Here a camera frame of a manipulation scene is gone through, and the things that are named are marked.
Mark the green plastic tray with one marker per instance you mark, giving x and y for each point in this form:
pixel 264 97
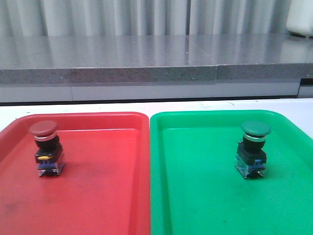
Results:
pixel 196 189

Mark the red plastic tray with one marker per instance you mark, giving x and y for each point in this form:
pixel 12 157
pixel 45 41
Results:
pixel 104 188

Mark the red mushroom push button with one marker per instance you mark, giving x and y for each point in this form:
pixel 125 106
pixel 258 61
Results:
pixel 50 158

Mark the grey speckled stone counter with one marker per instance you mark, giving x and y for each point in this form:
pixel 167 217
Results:
pixel 106 68

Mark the white container on counter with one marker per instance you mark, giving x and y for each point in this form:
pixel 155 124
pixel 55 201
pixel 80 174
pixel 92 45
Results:
pixel 300 18

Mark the green mushroom push button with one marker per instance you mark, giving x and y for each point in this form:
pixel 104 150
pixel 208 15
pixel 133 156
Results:
pixel 251 159

